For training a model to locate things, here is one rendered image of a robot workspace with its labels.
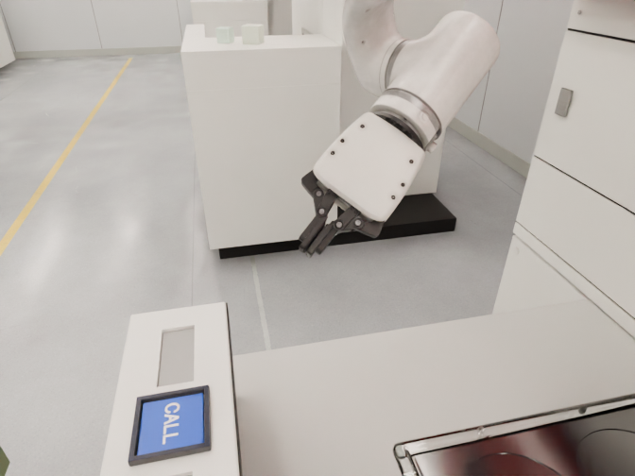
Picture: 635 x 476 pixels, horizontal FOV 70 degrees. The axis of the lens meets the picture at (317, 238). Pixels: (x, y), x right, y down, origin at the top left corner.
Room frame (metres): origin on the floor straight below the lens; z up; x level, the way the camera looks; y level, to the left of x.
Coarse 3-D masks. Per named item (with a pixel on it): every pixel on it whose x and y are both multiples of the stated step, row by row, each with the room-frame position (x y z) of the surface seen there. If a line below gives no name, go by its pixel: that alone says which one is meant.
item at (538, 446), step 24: (528, 432) 0.25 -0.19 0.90; (552, 432) 0.25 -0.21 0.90; (576, 432) 0.25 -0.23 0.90; (600, 432) 0.25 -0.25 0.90; (624, 432) 0.25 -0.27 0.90; (432, 456) 0.23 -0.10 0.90; (456, 456) 0.23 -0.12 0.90; (480, 456) 0.23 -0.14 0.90; (504, 456) 0.23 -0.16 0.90; (528, 456) 0.23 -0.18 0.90; (552, 456) 0.23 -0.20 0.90; (576, 456) 0.23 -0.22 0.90; (600, 456) 0.23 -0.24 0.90; (624, 456) 0.23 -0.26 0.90
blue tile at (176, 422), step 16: (160, 400) 0.24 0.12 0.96; (176, 400) 0.24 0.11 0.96; (192, 400) 0.24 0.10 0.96; (144, 416) 0.22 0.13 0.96; (160, 416) 0.22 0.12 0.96; (176, 416) 0.22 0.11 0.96; (192, 416) 0.22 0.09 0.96; (144, 432) 0.21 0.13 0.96; (160, 432) 0.21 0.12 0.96; (176, 432) 0.21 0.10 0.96; (192, 432) 0.21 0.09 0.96; (144, 448) 0.20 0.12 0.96; (160, 448) 0.20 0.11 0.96
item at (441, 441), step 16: (608, 400) 0.28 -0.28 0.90; (624, 400) 0.28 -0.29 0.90; (528, 416) 0.27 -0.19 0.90; (544, 416) 0.27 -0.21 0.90; (560, 416) 0.27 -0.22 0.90; (576, 416) 0.27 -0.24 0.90; (592, 416) 0.27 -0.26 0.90; (448, 432) 0.25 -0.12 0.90; (464, 432) 0.25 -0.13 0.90; (480, 432) 0.25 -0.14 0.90; (496, 432) 0.25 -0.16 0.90; (512, 432) 0.25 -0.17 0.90; (416, 448) 0.24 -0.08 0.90; (432, 448) 0.24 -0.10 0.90; (448, 448) 0.24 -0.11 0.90
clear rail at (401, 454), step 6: (396, 450) 0.23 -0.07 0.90; (402, 450) 0.23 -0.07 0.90; (396, 456) 0.23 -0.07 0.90; (402, 456) 0.23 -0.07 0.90; (408, 456) 0.23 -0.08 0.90; (396, 462) 0.23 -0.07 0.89; (402, 462) 0.22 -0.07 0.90; (408, 462) 0.22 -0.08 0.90; (402, 468) 0.22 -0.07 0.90; (408, 468) 0.22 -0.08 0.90; (414, 468) 0.22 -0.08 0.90; (402, 474) 0.22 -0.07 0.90; (408, 474) 0.21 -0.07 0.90; (414, 474) 0.21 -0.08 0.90
